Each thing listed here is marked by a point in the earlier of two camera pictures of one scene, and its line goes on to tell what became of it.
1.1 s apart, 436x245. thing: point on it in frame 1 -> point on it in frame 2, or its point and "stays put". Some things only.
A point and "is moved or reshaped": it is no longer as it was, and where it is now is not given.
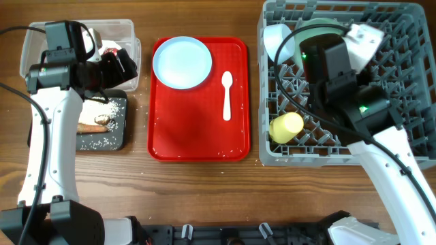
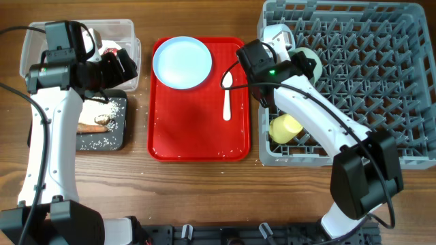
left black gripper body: (110, 73) stays put
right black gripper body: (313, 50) -> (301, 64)
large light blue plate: (182, 62) stays put
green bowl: (300, 36) is moved or reshaped
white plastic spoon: (227, 79) stays put
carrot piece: (82, 128) stays put
